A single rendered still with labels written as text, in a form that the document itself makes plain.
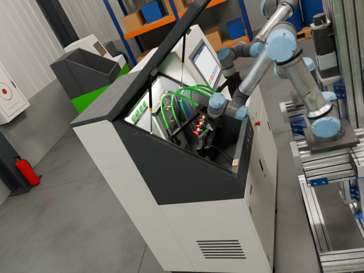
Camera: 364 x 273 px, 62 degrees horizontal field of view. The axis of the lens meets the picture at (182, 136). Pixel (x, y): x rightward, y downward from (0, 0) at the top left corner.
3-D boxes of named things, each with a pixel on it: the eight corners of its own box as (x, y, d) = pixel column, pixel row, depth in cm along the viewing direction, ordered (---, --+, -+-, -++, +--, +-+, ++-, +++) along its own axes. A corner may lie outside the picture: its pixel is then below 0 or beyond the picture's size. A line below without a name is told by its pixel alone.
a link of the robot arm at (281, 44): (343, 118, 143) (289, 16, 126) (345, 136, 132) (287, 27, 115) (317, 127, 150) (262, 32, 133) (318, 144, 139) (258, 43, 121)
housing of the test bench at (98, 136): (199, 277, 237) (106, 114, 169) (167, 276, 249) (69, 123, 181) (226, 163, 347) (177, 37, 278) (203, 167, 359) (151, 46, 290)
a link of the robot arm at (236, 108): (251, 101, 154) (230, 93, 155) (247, 112, 145) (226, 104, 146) (245, 112, 159) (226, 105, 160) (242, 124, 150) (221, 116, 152)
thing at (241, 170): (245, 193, 180) (236, 173, 172) (237, 194, 181) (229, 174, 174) (253, 135, 228) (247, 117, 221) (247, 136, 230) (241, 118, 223)
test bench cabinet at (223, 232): (274, 280, 212) (244, 199, 176) (199, 277, 237) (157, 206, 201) (277, 206, 267) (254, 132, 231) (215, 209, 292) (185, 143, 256)
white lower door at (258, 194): (272, 267, 209) (245, 196, 178) (269, 267, 210) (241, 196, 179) (275, 199, 260) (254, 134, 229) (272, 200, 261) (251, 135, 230)
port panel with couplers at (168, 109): (175, 128, 227) (159, 91, 213) (171, 128, 229) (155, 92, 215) (180, 118, 237) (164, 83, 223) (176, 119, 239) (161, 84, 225)
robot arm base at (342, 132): (340, 122, 161) (338, 106, 156) (349, 138, 148) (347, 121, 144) (310, 129, 166) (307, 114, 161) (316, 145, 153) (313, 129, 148)
